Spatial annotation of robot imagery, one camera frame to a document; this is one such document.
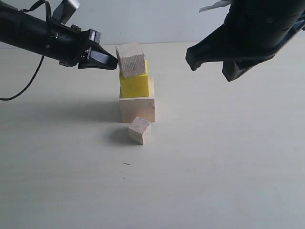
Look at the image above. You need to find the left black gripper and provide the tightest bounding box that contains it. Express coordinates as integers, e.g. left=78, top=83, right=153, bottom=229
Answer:
left=46, top=22, right=118, bottom=70

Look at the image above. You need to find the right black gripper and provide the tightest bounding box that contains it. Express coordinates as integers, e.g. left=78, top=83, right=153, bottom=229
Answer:
left=185, top=0, right=305, bottom=82

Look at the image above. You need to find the medium striped wooden cube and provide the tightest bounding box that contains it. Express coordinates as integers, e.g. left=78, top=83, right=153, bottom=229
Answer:
left=116, top=43, right=146, bottom=78

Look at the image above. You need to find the yellow painted cube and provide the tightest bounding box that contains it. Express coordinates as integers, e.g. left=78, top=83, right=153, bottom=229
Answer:
left=119, top=60, right=149, bottom=98

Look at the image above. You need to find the large light wooden cube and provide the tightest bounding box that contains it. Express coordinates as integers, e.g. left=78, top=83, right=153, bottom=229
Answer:
left=119, top=77, right=156, bottom=123

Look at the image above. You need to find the left grey black robot arm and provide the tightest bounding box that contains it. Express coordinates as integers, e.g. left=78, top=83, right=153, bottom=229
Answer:
left=0, top=0, right=118, bottom=70

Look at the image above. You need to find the small light wooden cube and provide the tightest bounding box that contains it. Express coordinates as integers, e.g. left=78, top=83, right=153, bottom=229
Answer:
left=128, top=116, right=152, bottom=145

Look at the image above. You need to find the white tape strip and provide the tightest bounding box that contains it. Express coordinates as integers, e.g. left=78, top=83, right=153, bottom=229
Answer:
left=199, top=0, right=232, bottom=13

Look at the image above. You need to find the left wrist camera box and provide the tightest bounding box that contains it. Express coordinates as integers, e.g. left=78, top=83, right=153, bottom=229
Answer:
left=52, top=0, right=81, bottom=24

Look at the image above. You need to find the left black cable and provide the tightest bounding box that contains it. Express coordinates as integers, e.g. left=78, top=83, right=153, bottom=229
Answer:
left=0, top=0, right=52, bottom=101

